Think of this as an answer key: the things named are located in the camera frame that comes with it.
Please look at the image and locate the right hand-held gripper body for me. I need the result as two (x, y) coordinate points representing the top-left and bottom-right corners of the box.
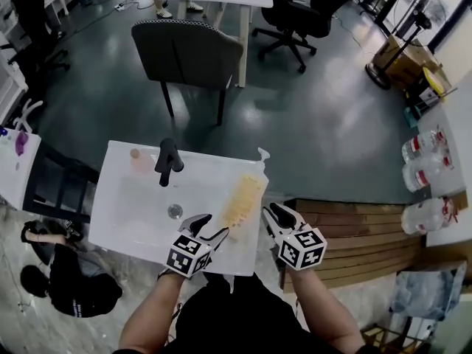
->
(274, 223), (329, 273)

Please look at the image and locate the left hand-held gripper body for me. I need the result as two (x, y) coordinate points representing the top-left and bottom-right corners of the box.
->
(165, 232), (219, 280)

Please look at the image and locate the clear pump bottle yellow label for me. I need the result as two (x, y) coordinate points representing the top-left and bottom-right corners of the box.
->
(218, 147), (272, 241)

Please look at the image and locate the person's right forearm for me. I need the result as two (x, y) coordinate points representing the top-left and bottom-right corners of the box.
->
(288, 267), (367, 354)

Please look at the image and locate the person's left forearm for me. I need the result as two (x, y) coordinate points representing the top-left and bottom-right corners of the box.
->
(117, 269), (186, 354)

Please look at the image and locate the wooden slatted pallet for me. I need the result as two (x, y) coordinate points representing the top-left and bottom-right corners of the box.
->
(279, 197), (423, 295)

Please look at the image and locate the white sink basin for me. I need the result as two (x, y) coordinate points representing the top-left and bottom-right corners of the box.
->
(88, 139), (271, 278)

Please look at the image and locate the black faucet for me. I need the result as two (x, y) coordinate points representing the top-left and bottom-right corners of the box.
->
(154, 137), (185, 188)

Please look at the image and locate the person's black shirt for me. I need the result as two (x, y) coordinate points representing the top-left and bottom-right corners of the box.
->
(161, 271), (335, 354)

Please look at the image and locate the crumpled plastic bag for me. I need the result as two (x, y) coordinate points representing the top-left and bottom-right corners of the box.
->
(388, 261), (468, 325)

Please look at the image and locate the grey desk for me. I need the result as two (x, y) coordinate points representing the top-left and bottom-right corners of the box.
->
(21, 141), (101, 225)

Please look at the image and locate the grey upholstered chair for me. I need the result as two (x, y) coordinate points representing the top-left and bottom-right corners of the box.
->
(131, 18), (246, 127)

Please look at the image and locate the white side table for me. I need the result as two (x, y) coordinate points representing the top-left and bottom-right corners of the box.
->
(0, 125), (43, 210)

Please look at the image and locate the purple plastic item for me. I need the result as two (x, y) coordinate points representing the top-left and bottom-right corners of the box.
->
(14, 131), (30, 156)

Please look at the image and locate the brown cardboard box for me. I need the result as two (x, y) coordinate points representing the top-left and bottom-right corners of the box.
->
(373, 34), (444, 89)

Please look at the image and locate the group of water bottles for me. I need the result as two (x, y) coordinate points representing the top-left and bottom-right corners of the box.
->
(416, 71), (472, 249)

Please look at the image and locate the white chair base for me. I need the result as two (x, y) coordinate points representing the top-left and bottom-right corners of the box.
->
(12, 99), (46, 133)

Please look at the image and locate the yellow bin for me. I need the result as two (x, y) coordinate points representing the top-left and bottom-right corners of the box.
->
(421, 66), (453, 103)

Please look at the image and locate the black office chair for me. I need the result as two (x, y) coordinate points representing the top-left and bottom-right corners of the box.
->
(8, 0), (72, 100)
(251, 0), (370, 74)

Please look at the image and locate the black standing fan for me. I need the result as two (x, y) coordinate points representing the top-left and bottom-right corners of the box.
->
(364, 0), (449, 91)

